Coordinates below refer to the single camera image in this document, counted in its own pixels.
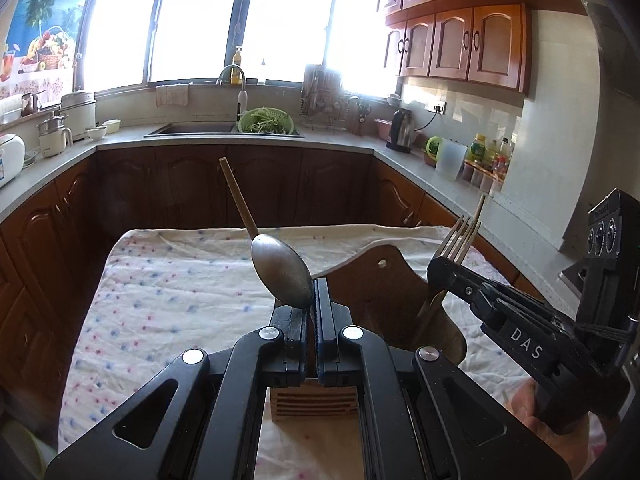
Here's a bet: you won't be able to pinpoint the wooden-handled metal spoon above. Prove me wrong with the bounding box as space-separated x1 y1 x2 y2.
218 156 314 310

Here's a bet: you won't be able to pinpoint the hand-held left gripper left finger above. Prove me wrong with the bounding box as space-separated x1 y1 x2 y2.
45 305 317 480

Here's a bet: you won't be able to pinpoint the range hood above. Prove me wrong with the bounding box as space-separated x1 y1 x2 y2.
577 0 640 107

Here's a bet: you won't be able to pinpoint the small white electric pot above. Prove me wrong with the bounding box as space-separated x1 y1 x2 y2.
39 114 71 159

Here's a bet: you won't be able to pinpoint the steel electric kettle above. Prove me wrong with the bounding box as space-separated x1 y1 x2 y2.
386 107 417 154

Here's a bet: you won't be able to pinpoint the green plastic basket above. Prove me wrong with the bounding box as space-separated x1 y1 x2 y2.
425 136 446 167

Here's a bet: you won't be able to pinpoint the wooden base cabinets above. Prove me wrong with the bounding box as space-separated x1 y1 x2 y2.
0 144 546 411

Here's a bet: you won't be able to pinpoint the large white steamer pot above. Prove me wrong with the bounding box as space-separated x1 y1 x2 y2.
60 91 97 144

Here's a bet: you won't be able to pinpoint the floral white tablecloth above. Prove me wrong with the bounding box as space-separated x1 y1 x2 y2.
57 222 621 480

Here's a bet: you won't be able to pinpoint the white rice cooker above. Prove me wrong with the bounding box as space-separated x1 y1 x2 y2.
0 132 26 189

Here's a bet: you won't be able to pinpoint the scissors holder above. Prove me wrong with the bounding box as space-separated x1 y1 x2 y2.
347 95 373 137

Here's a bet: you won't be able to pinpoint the metal faucet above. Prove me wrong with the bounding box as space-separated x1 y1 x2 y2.
216 64 250 123

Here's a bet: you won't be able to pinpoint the wooden utensil holder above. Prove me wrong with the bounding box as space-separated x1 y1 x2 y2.
270 244 468 423

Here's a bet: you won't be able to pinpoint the kitchen sink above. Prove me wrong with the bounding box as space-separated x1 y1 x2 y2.
145 121 303 139

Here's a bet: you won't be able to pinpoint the hanging dish towel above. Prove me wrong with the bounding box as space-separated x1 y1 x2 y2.
156 85 190 108

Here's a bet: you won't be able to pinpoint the row of spice jars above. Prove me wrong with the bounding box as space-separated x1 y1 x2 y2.
462 160 507 197

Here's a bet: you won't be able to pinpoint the person's right hand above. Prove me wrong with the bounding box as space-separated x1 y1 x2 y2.
502 379 601 480

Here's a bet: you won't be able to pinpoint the kitchen window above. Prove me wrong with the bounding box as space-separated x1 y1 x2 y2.
75 0 396 95

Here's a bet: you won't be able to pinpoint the metal fork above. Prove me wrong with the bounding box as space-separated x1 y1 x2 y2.
415 214 483 341

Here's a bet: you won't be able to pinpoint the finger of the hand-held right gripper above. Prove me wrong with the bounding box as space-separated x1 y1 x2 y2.
427 256 576 348

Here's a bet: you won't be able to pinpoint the translucent plastic pitcher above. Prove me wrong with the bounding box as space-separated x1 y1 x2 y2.
436 139 469 181

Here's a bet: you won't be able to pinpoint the metal dish rack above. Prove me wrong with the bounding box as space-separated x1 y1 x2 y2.
301 64 351 132

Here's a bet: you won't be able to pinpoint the green colander with vegetables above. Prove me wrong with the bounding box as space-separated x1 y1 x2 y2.
238 106 296 135

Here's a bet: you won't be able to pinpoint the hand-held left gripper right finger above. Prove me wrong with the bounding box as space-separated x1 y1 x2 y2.
312 277 573 480

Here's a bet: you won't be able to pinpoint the tropical fruit wall poster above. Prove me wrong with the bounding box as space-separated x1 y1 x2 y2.
0 0 93 102

